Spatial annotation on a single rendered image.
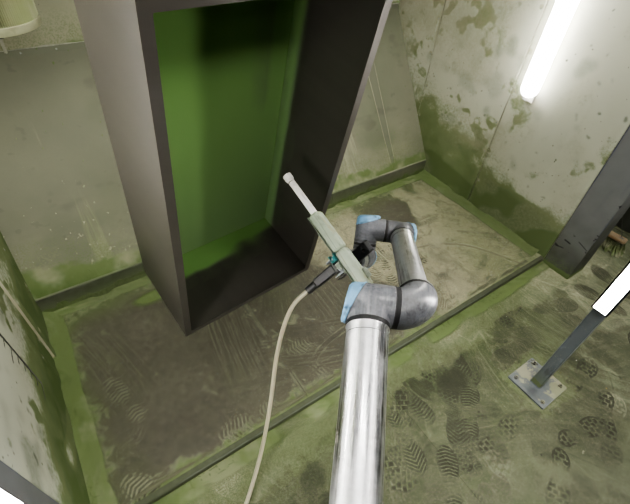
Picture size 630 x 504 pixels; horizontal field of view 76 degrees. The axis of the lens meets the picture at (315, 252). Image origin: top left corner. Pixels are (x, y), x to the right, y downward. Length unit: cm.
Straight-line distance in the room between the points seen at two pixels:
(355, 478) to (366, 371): 22
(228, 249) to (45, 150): 102
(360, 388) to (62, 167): 185
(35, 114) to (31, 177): 29
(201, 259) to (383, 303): 99
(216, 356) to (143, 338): 38
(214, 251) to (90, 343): 81
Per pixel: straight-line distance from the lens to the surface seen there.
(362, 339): 102
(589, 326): 200
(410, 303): 109
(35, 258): 239
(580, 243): 284
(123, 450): 198
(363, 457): 95
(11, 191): 238
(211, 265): 181
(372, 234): 160
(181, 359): 211
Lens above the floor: 180
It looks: 44 degrees down
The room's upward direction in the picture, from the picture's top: 5 degrees clockwise
